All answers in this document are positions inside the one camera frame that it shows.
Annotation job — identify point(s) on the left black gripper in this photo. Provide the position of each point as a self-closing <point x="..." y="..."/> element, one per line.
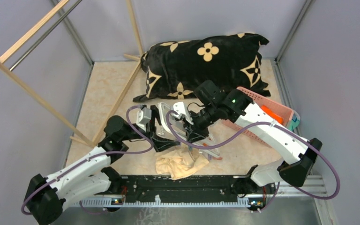
<point x="159" y="144"/>

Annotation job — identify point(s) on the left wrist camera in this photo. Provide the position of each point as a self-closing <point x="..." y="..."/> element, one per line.
<point x="143" y="117"/>

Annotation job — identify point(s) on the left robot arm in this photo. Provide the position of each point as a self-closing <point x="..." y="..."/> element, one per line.
<point x="80" y="174"/>

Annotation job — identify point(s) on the pink plastic basket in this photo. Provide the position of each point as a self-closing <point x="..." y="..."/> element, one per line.
<point x="285" y="112"/>

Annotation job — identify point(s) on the white clip hanger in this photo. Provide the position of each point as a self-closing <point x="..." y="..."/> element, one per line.
<point x="167" y="116"/>

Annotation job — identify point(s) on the orange underwear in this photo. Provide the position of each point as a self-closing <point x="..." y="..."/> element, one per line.
<point x="269" y="112"/>

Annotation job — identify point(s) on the black floral pillow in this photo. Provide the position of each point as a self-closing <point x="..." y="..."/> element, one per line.
<point x="175" y="69"/>

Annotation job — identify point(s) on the metal rack rod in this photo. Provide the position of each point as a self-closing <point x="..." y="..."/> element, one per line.
<point x="44" y="35"/>

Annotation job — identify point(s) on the wooden drying rack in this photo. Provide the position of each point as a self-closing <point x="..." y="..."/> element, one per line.
<point x="51" y="72"/>

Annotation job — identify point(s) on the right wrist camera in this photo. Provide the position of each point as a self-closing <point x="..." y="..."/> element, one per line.
<point x="181" y="109"/>

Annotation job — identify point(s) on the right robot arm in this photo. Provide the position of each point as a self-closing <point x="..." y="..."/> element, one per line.
<point x="297" y="156"/>

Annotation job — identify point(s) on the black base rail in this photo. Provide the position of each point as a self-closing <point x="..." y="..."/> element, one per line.
<point x="196" y="192"/>

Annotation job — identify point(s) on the cream boxer underwear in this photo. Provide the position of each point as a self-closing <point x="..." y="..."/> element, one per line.
<point x="180" y="163"/>

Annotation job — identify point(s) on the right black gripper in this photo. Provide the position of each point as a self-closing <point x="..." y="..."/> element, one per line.
<point x="194" y="131"/>

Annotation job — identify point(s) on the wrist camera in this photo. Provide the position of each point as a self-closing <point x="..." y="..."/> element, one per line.
<point x="143" y="117"/>
<point x="181" y="109"/>

